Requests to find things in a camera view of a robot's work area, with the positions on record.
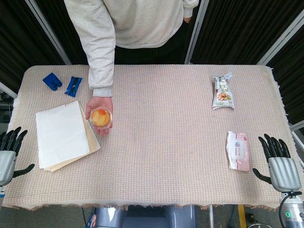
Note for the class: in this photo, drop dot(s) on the nut snack bag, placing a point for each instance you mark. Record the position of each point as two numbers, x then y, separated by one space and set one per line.
222 91

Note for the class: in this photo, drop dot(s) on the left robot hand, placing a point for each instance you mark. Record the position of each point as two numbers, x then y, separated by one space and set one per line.
6 161

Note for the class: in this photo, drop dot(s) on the beige woven tablecloth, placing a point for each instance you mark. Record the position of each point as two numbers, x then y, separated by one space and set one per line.
152 142

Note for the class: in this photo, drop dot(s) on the pink wet wipes pack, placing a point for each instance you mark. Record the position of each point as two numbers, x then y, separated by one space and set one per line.
237 152

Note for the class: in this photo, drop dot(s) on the white paper stack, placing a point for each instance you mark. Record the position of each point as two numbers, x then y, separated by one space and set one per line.
63 136

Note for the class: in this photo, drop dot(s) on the person's grey sweatshirt torso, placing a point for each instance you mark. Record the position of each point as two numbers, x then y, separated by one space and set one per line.
147 22

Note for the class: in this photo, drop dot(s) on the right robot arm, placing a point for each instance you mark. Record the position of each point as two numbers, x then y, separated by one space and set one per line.
291 209

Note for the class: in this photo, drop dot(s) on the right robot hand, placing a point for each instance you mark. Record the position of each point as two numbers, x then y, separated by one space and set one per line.
282 169

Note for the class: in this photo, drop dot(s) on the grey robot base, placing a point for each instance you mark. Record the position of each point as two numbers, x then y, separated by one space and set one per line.
145 217

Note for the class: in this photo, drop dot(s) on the grey sweatshirt sleeve forearm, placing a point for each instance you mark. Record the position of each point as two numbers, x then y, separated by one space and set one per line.
98 47

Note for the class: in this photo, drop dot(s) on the person's bare hand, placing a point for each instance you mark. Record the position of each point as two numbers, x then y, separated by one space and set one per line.
101 111

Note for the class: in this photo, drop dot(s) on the blue folded snack wrapper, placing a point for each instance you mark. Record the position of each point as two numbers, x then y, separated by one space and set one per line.
52 81

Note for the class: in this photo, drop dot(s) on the blue snack bar packet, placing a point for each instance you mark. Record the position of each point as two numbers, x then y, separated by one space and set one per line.
73 86

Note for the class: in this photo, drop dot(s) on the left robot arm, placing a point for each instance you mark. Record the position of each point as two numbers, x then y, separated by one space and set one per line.
1 194

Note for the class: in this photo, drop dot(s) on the orange jelly cup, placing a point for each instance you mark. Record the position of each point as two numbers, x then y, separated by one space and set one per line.
101 118

